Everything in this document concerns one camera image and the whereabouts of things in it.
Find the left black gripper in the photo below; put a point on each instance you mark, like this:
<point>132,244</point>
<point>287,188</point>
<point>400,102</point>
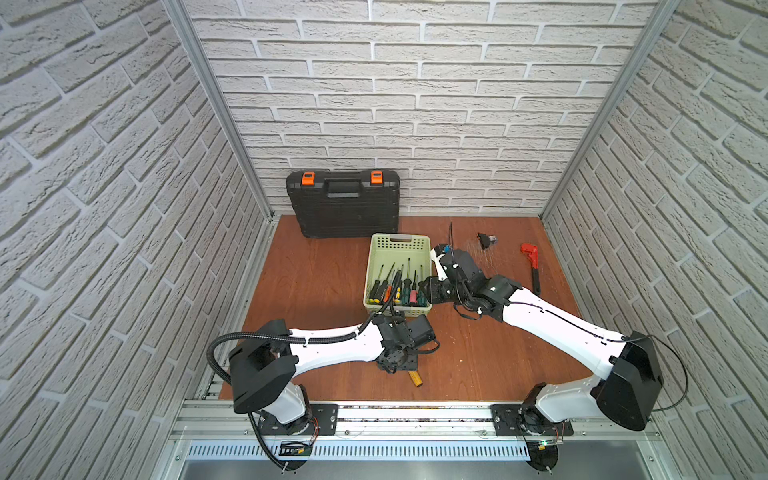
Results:
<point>396,357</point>

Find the small black metal part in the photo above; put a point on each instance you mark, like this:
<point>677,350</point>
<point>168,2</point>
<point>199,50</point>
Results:
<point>486,241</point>

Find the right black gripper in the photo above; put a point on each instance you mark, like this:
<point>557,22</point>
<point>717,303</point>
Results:
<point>432,290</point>

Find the black yellow handle screwdriver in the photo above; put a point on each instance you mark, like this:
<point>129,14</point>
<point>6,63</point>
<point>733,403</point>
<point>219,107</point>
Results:
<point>397,286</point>

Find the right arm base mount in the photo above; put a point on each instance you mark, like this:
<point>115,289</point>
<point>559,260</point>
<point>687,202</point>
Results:
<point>521,420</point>

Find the light green plastic bin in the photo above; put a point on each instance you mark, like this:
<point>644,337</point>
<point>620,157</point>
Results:
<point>394,249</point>

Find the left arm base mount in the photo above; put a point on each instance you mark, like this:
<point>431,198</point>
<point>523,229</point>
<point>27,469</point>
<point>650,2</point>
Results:
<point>312,420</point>

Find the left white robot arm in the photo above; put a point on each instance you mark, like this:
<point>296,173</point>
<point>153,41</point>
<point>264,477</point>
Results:
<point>264,363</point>

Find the black plastic tool case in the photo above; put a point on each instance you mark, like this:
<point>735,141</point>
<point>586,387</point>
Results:
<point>345,204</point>

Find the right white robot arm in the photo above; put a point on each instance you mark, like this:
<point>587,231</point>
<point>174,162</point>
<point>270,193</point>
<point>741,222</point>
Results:
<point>625,379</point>

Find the green handle screwdriver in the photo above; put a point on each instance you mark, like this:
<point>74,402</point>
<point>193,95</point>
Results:
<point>406,286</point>
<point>421,295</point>

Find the aluminium rail frame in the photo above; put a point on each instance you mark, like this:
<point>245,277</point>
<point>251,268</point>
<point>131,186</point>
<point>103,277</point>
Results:
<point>407,439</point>

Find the red pipe wrench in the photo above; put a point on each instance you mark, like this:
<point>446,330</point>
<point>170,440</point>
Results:
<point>531,252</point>

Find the orange black stubby screwdriver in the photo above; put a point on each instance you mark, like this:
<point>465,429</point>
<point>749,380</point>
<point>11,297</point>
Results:
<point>413,296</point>

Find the long black handle screwdriver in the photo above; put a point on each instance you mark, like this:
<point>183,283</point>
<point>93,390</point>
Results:
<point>381,290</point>

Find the black yellow small screwdriver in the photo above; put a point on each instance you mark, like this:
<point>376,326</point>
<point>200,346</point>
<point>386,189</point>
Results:
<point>372,295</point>

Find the orange black handle screwdriver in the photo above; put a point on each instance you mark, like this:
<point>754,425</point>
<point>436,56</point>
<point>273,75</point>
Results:
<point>388,292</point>

